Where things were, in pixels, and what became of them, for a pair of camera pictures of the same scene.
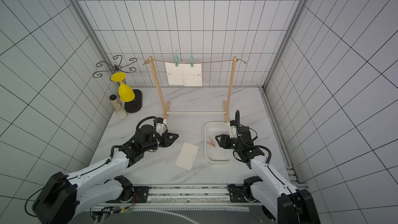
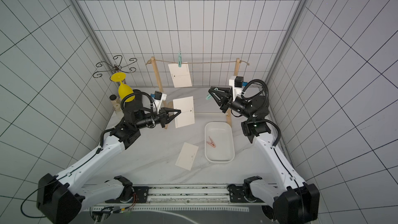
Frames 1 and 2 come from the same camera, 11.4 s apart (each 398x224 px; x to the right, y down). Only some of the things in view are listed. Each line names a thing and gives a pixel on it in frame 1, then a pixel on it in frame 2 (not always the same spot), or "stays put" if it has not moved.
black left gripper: x=167 y=140 → x=164 y=112
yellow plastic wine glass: x=125 y=93 stays put
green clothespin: x=192 y=60 → x=210 y=95
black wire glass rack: x=132 y=107 stays put
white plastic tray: x=213 y=152 stays put
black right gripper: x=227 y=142 → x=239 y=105
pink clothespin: x=212 y=143 stays put
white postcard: x=186 y=156 stays put
